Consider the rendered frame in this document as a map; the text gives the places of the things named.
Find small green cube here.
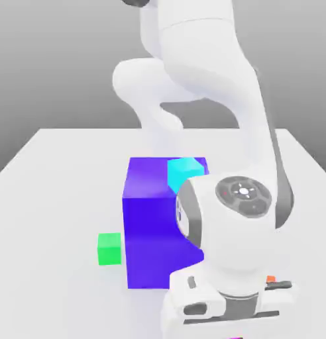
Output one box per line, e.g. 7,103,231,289
97,232,123,266

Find small cyan cube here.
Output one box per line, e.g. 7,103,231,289
167,157,205,196

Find large blue box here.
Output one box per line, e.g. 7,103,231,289
122,156,211,290

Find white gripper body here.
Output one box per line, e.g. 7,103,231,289
161,289,299,339

